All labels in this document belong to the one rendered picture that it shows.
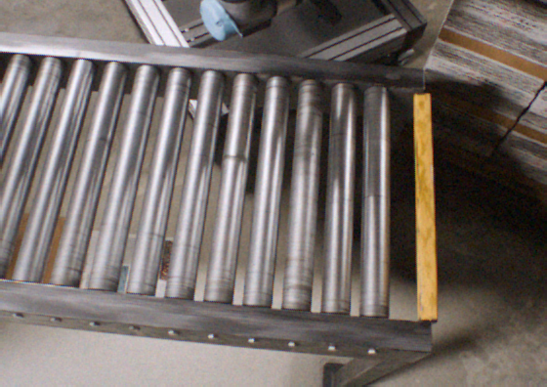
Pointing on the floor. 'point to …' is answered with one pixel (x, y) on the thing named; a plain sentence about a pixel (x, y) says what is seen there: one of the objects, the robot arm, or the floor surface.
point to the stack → (491, 88)
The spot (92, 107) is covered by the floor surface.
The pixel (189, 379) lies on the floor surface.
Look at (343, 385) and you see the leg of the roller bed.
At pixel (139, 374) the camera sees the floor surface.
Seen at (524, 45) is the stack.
